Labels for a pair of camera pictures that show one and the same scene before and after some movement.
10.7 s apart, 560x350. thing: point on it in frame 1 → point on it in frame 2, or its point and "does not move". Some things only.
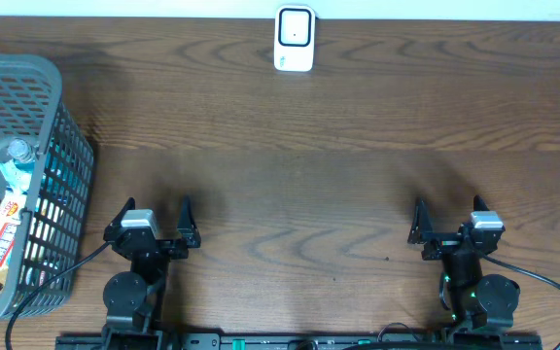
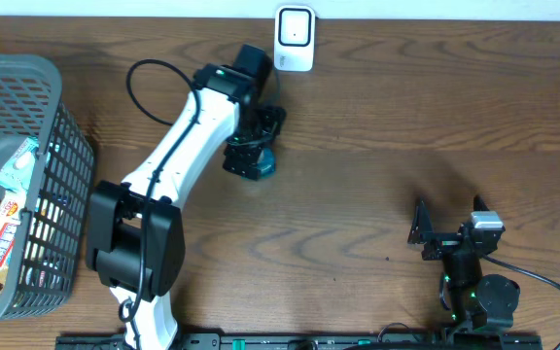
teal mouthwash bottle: x=22 y=155 → x=265 y=163
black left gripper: x=187 y=231 → x=246 y=154
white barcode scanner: x=295 y=28 does not move
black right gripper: x=422 y=232 does not move
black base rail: x=152 y=340 does not move
